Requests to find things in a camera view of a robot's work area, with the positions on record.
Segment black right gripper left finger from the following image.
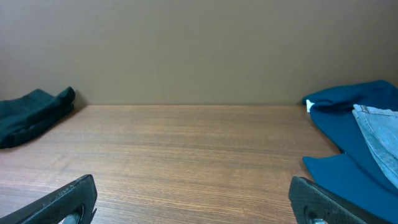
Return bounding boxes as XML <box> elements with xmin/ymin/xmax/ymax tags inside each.
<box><xmin>1</xmin><ymin>174</ymin><xmax>98</xmax><ymax>224</ymax></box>

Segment dark green folded garment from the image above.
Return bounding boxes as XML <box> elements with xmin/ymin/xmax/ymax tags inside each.
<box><xmin>1</xmin><ymin>87</ymin><xmax>75</xmax><ymax>149</ymax></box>

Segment light blue denim shorts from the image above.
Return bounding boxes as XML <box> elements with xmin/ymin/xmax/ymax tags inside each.
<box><xmin>352</xmin><ymin>105</ymin><xmax>397</xmax><ymax>186</ymax></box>

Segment blue shirt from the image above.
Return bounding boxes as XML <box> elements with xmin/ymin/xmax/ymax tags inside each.
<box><xmin>302</xmin><ymin>80</ymin><xmax>397</xmax><ymax>223</ymax></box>

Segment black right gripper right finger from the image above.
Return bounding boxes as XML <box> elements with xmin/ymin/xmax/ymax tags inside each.
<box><xmin>289</xmin><ymin>176</ymin><xmax>390</xmax><ymax>224</ymax></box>

